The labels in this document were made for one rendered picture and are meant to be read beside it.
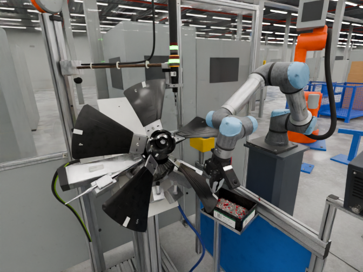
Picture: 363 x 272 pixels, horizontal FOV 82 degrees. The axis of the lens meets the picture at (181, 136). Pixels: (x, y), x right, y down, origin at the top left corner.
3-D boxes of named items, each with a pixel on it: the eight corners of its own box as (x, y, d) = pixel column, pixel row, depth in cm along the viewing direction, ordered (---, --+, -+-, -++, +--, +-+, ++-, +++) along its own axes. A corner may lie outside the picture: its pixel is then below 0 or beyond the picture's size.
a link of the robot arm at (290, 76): (294, 119, 138) (276, 55, 101) (320, 123, 128) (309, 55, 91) (287, 134, 136) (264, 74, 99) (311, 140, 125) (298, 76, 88)
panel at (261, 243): (199, 243, 174) (199, 172, 154) (200, 242, 175) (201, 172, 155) (291, 351, 107) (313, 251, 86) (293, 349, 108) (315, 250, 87)
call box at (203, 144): (189, 147, 151) (189, 133, 148) (200, 144, 156) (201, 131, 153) (202, 154, 138) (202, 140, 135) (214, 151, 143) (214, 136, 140)
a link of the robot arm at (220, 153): (238, 148, 80) (222, 153, 77) (235, 157, 83) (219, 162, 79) (226, 138, 86) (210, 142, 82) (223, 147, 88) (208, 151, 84)
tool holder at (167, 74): (160, 87, 90) (159, 63, 87) (167, 85, 96) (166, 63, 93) (179, 87, 86) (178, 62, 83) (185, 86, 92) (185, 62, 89)
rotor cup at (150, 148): (133, 151, 95) (139, 140, 85) (153, 132, 104) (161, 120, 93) (157, 172, 96) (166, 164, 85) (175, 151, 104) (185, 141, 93)
